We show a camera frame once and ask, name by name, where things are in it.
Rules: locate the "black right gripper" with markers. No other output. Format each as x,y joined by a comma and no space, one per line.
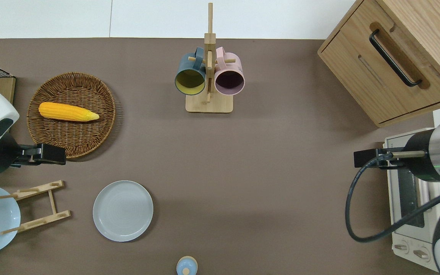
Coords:
397,163

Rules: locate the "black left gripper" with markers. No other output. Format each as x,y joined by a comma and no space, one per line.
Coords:
23,160

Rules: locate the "gray round plate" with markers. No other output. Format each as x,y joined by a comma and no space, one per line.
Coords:
122,212

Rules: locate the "wooden plate rack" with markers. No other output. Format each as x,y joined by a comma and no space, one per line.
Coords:
52,201

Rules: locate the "round brown wicker basket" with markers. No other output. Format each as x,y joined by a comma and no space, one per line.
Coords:
71,135

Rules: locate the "yellow corn cob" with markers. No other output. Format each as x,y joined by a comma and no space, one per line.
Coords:
63,111

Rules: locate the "white toaster oven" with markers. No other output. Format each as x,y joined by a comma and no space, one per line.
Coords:
407,236

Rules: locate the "brown table mat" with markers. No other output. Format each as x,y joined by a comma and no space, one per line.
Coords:
281,191

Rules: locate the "light wooden cabinet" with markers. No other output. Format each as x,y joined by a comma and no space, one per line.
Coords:
357,68

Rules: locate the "white oven knob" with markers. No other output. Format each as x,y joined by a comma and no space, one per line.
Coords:
421,254
401,247

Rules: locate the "wooden mug rack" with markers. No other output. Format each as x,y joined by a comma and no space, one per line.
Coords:
220,105

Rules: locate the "pink mug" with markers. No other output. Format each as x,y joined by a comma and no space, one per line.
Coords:
236,67

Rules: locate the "dark blue mug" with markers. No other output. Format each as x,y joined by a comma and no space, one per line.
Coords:
183,63

